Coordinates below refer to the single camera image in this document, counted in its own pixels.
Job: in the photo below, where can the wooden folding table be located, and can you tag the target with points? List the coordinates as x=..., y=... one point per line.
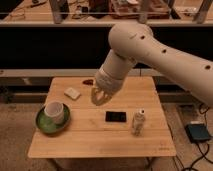
x=88, y=135

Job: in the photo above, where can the black foot pedal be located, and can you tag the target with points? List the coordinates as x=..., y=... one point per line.
x=197, y=133

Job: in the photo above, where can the small clear plastic bottle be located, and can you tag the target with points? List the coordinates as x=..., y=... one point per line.
x=137, y=122

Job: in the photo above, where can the black rectangular phone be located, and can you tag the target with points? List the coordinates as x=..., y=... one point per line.
x=112, y=116

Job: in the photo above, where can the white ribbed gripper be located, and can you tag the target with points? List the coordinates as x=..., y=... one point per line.
x=107, y=84

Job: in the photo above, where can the green plate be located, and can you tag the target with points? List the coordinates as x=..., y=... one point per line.
x=47, y=126

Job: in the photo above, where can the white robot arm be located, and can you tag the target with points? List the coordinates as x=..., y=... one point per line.
x=134, y=43

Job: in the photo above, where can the wooden workbench with clutter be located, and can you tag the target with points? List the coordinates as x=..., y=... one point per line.
x=107, y=12

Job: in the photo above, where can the white cup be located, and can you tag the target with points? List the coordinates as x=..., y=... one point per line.
x=55, y=111

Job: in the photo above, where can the dark red small object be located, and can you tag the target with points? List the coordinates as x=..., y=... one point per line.
x=88, y=82

